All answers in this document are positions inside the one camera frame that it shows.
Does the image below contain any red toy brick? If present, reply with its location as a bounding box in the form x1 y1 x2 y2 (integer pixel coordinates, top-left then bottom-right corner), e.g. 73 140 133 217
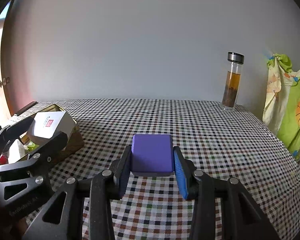
0 154 8 165

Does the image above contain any white card box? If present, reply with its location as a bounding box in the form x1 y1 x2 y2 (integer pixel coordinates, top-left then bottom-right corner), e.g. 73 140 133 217
27 111 76 145

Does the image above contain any purple square box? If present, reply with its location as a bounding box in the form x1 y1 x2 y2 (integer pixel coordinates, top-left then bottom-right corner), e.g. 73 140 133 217
131 134 174 177

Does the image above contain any clear plastic box yellow label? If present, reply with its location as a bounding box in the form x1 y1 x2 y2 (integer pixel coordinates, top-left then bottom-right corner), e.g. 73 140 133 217
20 135 39 154

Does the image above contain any gold metal tin box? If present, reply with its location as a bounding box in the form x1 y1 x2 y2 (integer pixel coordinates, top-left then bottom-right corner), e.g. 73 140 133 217
18 103 84 164

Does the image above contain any black bar on table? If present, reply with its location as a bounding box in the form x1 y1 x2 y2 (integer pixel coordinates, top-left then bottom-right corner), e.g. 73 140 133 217
14 101 38 116

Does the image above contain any checkered tablecloth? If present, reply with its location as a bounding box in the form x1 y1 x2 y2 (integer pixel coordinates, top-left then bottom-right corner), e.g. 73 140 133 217
49 99 300 239

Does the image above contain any glass tea bottle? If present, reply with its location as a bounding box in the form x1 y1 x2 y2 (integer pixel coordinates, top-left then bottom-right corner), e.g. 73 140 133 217
221 51 244 111

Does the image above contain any green patterned cloth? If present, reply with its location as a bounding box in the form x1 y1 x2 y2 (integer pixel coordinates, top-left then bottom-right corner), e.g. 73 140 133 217
262 54 300 161

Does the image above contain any brass door handle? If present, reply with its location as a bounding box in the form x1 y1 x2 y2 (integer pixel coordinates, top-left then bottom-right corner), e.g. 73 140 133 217
0 77 10 88

